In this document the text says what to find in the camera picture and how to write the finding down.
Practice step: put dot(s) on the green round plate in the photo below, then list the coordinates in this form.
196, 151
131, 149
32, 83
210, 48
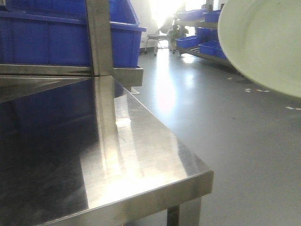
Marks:
262, 39

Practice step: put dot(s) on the distant steel shelf rack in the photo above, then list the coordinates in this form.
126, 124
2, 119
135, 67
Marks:
199, 33

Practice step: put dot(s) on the stainless steel shelf rack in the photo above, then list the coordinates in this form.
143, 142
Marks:
99, 34

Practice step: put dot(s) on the round grey stool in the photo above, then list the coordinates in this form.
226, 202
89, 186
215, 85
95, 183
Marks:
157, 37

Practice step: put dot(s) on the distant blue bin lower left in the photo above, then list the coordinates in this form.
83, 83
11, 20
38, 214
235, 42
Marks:
187, 42

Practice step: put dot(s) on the distant blue bin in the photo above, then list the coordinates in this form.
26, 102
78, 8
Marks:
187, 42
192, 14
209, 47

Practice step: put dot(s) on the blue plastic bin right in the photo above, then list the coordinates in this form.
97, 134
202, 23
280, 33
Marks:
126, 34

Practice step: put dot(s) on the blue plastic bin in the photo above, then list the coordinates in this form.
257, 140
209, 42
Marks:
126, 34
44, 32

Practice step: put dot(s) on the distant blue bin lower right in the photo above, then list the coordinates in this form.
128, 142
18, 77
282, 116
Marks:
209, 47

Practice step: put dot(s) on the distant blue bin upper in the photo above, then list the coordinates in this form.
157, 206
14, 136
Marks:
192, 14

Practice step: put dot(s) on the blue plastic bin middle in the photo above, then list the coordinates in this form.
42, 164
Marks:
44, 32

